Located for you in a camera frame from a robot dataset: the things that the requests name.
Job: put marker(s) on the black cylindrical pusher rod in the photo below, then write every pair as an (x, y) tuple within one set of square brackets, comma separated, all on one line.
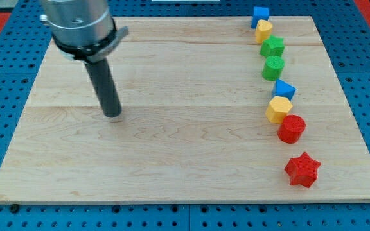
[(104, 87)]

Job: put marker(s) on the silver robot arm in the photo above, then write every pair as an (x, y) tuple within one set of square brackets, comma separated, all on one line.
[(85, 31)]

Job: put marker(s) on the green star block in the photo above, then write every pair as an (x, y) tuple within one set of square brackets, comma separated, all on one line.
[(273, 46)]

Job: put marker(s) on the red star block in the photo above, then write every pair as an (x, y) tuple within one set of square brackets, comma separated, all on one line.
[(302, 170)]

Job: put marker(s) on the wooden board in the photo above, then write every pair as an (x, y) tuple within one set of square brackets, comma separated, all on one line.
[(193, 128)]

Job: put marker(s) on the yellow heart block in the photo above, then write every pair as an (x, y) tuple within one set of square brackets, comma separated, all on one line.
[(263, 30)]

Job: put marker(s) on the blue cube block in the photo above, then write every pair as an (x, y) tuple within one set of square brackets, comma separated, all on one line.
[(259, 13)]

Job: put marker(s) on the green cylinder block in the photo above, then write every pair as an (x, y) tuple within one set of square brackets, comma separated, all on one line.
[(273, 68)]

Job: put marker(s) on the blue triangle block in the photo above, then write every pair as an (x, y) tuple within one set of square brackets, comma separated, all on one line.
[(283, 89)]

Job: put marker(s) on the yellow hexagon block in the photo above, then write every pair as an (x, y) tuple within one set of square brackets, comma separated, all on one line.
[(277, 109)]

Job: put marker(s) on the red cylinder block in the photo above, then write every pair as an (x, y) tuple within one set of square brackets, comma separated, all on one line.
[(291, 129)]

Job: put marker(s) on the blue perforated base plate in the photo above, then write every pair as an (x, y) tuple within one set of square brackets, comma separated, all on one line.
[(344, 31)]

